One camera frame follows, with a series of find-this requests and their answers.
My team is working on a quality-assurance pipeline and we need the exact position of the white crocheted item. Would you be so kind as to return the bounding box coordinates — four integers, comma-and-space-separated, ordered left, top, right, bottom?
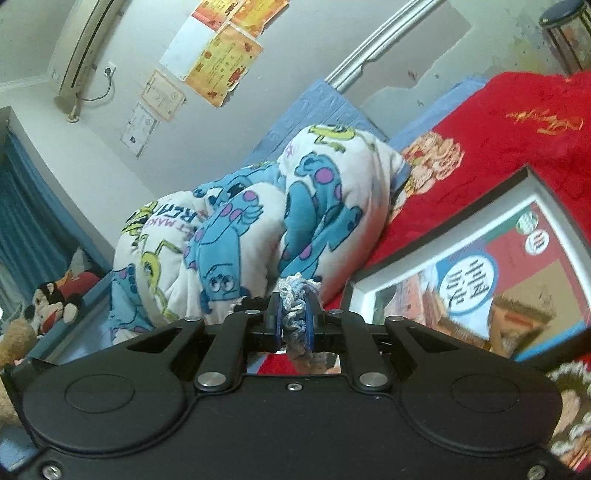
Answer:
549, 360, 591, 467

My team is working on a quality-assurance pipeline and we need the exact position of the blue curtain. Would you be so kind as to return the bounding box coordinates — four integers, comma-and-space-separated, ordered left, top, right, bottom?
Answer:
0, 129, 107, 319

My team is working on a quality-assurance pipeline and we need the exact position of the black white mouse plush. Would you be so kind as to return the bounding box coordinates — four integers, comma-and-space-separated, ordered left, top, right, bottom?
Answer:
25, 270, 100, 335

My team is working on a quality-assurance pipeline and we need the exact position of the grey cardboard box printed inside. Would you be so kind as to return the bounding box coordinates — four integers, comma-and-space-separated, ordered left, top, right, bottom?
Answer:
339, 164, 591, 370

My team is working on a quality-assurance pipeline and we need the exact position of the small orange certificate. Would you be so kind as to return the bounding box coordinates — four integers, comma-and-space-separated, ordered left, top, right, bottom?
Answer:
228, 0, 289, 38

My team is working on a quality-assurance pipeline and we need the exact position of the white blue crocheted scrunchie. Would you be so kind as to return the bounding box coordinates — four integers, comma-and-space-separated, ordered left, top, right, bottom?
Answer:
276, 273, 340, 377

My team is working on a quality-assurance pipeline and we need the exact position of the red orange certificate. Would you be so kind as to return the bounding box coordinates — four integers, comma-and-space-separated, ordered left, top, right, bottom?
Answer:
191, 0, 232, 31

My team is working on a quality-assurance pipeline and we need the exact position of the white air conditioner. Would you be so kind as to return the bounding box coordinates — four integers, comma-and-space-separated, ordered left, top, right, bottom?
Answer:
46, 0, 127, 100

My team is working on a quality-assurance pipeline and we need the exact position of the white curved wall moulding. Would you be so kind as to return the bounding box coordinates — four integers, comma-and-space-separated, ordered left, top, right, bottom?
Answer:
327, 0, 441, 90

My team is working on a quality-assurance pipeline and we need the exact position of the blue foam wall panel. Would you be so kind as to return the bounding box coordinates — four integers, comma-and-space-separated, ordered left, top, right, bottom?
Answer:
249, 78, 393, 167

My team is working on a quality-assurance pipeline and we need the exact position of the blue top metal stool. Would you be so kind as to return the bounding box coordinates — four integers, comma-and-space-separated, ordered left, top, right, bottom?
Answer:
540, 0, 591, 75

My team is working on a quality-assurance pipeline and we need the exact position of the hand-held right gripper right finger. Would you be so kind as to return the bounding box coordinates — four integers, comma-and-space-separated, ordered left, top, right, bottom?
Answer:
305, 295, 462, 391

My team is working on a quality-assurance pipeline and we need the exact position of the large orange certificate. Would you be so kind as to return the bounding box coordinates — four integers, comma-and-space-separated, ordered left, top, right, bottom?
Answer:
185, 25, 264, 109

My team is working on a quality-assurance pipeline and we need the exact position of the red embroidered blanket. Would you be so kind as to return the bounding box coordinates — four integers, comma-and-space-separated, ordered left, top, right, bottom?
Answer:
256, 71, 591, 384

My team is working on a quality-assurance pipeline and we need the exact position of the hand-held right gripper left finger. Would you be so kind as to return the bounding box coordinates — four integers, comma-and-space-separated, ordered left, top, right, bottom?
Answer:
126, 292, 283, 393

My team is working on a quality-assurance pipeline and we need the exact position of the beige plush toy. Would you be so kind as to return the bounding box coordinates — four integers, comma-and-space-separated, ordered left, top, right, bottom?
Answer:
0, 318, 38, 370

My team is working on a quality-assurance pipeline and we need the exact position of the beige bordered certificate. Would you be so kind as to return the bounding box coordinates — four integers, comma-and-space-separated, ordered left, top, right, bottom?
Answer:
141, 69, 186, 121

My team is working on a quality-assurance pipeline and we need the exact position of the white paper sheet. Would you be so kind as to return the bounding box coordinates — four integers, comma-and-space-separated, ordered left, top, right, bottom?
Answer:
160, 18, 218, 81

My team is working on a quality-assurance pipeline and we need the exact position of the white framed certificate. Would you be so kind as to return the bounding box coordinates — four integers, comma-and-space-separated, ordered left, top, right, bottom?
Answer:
121, 102, 158, 158

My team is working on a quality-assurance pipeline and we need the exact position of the cartoon monster printed quilt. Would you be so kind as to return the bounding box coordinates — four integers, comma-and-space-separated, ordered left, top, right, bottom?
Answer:
108, 124, 411, 347

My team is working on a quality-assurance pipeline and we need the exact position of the blue padded ledge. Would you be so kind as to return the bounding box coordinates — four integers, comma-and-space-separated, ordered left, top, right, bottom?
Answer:
28, 272, 116, 365

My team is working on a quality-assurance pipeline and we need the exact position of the air conditioner power cable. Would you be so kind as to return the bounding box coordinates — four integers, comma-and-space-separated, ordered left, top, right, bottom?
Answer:
76, 69, 114, 102

